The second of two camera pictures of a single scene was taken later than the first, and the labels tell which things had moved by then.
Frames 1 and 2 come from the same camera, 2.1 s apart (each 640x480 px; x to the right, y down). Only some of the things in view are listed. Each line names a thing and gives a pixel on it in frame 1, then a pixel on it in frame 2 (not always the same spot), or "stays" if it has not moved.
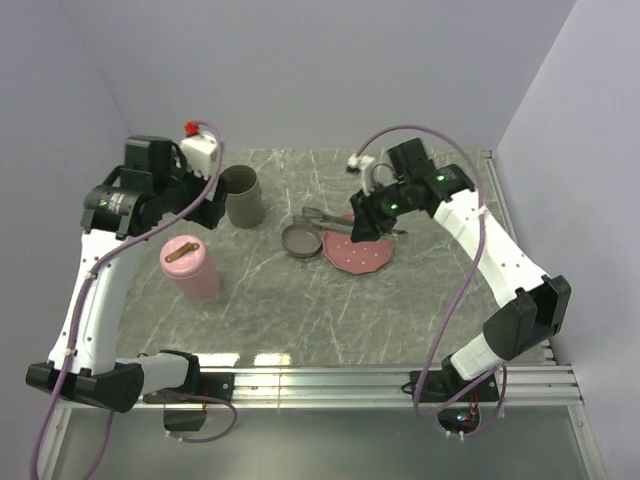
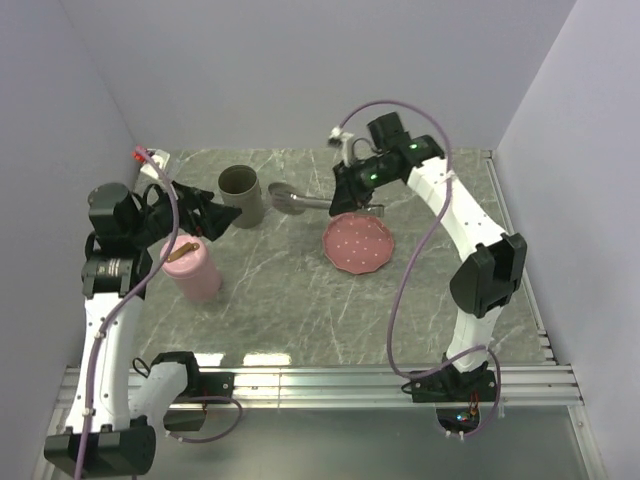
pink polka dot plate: (356, 257) stays
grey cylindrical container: (244, 201) stays
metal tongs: (313, 217) -> (286, 200)
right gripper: (365, 226) -> (348, 196)
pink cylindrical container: (204, 287) stays
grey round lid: (301, 240) -> (280, 196)
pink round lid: (183, 256) stays
